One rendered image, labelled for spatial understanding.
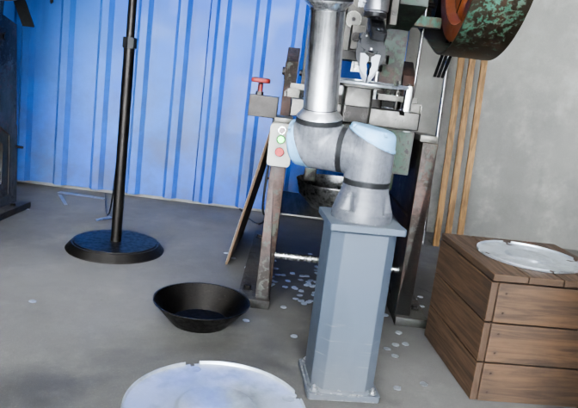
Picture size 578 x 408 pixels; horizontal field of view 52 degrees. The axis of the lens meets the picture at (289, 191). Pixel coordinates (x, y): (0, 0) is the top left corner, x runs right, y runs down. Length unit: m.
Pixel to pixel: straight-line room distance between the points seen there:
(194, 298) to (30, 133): 1.93
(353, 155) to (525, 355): 0.71
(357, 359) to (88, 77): 2.46
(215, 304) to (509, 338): 0.91
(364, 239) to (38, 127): 2.55
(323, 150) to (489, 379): 0.75
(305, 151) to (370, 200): 0.20
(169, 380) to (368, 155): 0.69
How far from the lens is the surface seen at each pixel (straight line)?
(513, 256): 1.81
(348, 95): 2.05
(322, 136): 1.45
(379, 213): 1.44
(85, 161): 3.58
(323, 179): 2.41
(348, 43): 2.14
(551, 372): 1.78
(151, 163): 3.47
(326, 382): 1.56
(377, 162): 1.43
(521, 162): 3.63
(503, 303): 1.64
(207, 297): 2.01
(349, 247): 1.43
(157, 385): 1.06
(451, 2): 2.53
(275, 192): 1.96
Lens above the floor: 0.77
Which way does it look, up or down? 11 degrees down
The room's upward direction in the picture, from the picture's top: 7 degrees clockwise
